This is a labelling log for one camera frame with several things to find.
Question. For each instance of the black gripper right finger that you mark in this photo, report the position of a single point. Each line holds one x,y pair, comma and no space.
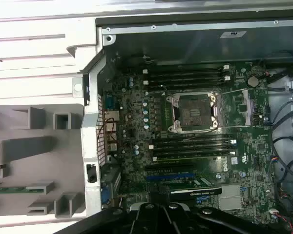
234,225

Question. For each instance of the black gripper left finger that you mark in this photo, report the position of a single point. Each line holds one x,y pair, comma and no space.
100,224

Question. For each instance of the metal locking lever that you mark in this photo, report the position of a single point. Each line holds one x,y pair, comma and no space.
197,132

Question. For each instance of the metal socket cover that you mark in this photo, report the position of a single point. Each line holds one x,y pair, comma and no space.
246,107

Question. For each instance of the CPU socket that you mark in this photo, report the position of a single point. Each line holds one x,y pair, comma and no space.
193,112

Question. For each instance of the silver chipset heatsink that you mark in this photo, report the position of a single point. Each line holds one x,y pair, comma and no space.
232,195

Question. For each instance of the black graphics card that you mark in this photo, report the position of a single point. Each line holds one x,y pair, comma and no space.
197,191

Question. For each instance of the green motherboard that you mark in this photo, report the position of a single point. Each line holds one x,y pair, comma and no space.
254,156

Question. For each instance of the grey parts rack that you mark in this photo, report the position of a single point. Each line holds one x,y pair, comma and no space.
70,156

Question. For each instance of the blue expansion slot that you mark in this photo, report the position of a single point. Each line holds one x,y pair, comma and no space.
171,177

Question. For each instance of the black RAM slot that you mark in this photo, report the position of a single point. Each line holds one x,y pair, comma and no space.
185,85
185,69
193,144
193,149
185,80
185,74
193,138
193,155

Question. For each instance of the black expansion slot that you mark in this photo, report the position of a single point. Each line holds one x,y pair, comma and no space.
171,168

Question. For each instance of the green RAM stick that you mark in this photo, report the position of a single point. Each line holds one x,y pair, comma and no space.
9,189

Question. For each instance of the metal rear port block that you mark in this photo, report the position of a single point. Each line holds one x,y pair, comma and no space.
112,114

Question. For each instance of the round coin battery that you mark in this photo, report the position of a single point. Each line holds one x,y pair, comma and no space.
253,81

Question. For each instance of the black PC case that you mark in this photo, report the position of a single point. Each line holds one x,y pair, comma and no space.
185,46

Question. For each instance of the white case sticker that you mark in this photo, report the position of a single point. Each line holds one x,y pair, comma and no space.
233,34

